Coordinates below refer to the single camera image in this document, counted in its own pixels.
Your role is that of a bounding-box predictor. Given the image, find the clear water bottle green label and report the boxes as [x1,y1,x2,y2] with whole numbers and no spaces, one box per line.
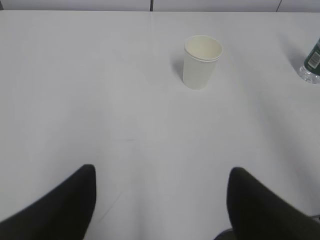
[298,40,320,84]

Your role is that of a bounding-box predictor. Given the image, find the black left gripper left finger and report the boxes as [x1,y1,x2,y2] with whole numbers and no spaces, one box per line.
[0,164,97,240]

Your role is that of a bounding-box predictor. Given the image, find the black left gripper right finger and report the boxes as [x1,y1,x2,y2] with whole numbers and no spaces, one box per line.
[226,167,320,240]

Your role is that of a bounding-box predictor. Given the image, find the white paper cup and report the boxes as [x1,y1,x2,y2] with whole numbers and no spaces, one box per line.
[182,35,223,90]

